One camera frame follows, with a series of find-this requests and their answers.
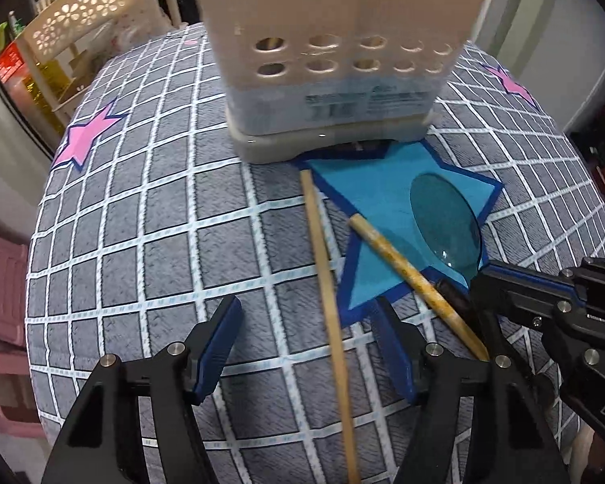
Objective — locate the beige utensil holder caddy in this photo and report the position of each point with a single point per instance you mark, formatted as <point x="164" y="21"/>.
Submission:
<point x="304" y="75"/>

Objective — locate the pink plastic stool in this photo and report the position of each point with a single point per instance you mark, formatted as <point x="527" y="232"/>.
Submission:
<point x="13" y="261"/>

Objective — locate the person right hand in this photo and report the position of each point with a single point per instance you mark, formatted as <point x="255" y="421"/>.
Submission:
<point x="588" y="454"/>

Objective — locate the yellow patterned chopstick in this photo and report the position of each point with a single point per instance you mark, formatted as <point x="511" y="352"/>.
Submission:
<point x="420" y="285"/>

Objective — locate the grey checkered tablecloth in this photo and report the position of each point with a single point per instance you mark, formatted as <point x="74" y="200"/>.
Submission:
<point x="135" y="247"/>

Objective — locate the cream flower-cutout storage cart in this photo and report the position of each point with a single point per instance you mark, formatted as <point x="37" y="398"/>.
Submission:
<point x="84" y="26"/>

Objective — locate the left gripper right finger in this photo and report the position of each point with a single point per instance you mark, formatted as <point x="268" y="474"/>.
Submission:
<point x="510" y="441"/>

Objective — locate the blue translucent plastic spoon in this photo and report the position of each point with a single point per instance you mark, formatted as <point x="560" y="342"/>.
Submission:
<point x="447" y="224"/>

